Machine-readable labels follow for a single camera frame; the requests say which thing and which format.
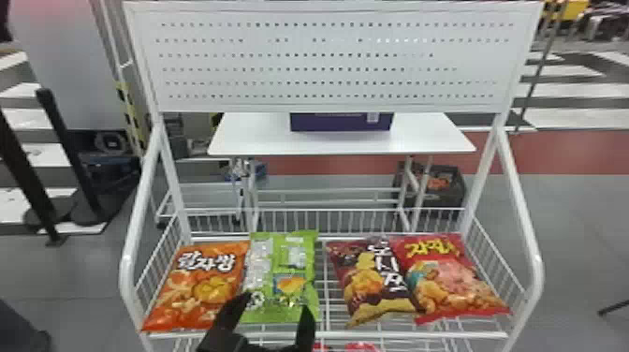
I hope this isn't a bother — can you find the blue box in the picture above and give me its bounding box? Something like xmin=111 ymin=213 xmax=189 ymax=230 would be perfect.
xmin=289 ymin=112 xmax=395 ymax=133

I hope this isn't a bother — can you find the orange snack packet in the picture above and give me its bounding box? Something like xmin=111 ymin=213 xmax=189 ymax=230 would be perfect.
xmin=141 ymin=240 xmax=251 ymax=333

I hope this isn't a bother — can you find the brown snack packet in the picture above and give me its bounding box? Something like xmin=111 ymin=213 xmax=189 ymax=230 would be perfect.
xmin=325 ymin=237 xmax=419 ymax=329

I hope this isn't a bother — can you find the red snack packet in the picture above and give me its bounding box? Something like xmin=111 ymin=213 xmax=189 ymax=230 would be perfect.
xmin=388 ymin=232 xmax=511 ymax=326

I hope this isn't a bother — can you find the white wire rack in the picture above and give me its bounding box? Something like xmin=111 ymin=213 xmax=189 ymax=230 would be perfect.
xmin=119 ymin=0 xmax=546 ymax=352

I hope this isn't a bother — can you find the black crate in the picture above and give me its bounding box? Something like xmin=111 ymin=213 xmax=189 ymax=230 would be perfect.
xmin=392 ymin=161 xmax=467 ymax=209

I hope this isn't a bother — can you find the yellow black striped post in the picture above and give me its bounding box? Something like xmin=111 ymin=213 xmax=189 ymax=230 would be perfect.
xmin=114 ymin=80 xmax=150 ymax=154

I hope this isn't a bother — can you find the white side table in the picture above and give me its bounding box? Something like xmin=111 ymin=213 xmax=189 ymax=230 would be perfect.
xmin=206 ymin=111 xmax=477 ymax=234

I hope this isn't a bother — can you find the green snack packet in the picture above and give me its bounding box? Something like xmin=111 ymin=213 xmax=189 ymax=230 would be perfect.
xmin=240 ymin=229 xmax=322 ymax=325

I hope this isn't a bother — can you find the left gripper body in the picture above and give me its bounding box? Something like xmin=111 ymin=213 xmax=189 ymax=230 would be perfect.
xmin=196 ymin=332 xmax=316 ymax=352

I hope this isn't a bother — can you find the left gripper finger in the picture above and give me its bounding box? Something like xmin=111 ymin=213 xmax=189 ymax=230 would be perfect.
xmin=211 ymin=292 xmax=254 ymax=342
xmin=293 ymin=303 xmax=317 ymax=351

